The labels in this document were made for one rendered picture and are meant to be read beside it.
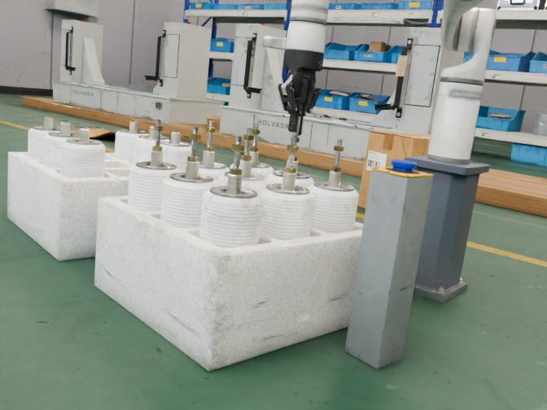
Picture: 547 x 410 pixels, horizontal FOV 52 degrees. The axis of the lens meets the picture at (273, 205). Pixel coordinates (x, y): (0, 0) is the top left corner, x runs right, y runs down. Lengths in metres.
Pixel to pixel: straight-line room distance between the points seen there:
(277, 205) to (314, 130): 2.36
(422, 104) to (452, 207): 1.78
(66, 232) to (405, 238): 0.74
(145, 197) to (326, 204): 0.33
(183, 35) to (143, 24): 4.33
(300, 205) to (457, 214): 0.46
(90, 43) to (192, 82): 1.40
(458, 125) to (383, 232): 0.46
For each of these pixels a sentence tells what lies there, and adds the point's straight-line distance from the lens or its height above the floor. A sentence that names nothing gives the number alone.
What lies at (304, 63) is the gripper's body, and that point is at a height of 0.47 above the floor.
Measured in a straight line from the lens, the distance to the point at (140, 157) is 1.51.
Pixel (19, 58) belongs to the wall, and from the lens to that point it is 7.54.
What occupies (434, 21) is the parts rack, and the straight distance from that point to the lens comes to 5.89.
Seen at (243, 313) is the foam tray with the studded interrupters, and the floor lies 0.08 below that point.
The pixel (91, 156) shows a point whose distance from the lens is 1.30.
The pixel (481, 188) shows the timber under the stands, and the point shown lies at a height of 0.07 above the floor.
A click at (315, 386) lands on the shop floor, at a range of 0.86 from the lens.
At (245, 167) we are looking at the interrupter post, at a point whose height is 0.27.
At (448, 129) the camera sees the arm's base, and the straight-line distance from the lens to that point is 1.27.
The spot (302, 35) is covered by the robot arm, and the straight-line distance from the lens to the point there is 1.07.
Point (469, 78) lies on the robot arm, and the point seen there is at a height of 0.48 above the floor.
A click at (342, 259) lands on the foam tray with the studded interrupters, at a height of 0.14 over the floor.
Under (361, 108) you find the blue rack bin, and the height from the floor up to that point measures 0.30.
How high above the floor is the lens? 0.42
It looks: 12 degrees down
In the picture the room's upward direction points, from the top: 6 degrees clockwise
